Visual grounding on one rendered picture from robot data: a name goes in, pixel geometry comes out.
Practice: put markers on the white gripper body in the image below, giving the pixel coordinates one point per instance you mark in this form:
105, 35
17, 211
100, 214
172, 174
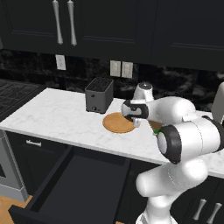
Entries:
136, 122

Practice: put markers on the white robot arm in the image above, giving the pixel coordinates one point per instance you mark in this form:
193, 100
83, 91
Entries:
186, 137

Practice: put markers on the brown meat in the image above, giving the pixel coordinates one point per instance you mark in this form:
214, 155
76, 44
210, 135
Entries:
154, 125

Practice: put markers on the round wooden cutting board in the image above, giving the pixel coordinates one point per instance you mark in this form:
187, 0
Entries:
116, 124

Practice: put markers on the green plate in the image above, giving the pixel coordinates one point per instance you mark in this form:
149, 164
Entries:
156, 132

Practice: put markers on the black open drawer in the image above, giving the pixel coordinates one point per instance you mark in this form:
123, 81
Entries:
81, 186

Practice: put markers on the dark grey toaster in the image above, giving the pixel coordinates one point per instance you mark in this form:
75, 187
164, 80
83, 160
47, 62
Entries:
97, 97

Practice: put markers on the grey countertop appliance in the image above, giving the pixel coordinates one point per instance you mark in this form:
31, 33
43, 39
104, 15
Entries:
218, 102

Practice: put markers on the black lower cupboard door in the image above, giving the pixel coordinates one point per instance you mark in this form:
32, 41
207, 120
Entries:
189, 204
217, 192

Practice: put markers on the black cupboard door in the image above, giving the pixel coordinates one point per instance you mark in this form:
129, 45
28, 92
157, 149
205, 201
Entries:
217, 192
113, 26
189, 204
29, 23
192, 32

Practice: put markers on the black upper cupboard door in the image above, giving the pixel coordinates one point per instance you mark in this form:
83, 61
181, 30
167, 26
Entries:
113, 26
192, 32
29, 23

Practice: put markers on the black hob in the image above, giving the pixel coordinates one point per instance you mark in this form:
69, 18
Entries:
14, 94

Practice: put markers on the grey oven front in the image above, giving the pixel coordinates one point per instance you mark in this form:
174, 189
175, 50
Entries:
10, 172

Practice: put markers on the white wall socket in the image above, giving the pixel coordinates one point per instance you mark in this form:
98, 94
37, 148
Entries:
60, 62
127, 70
115, 68

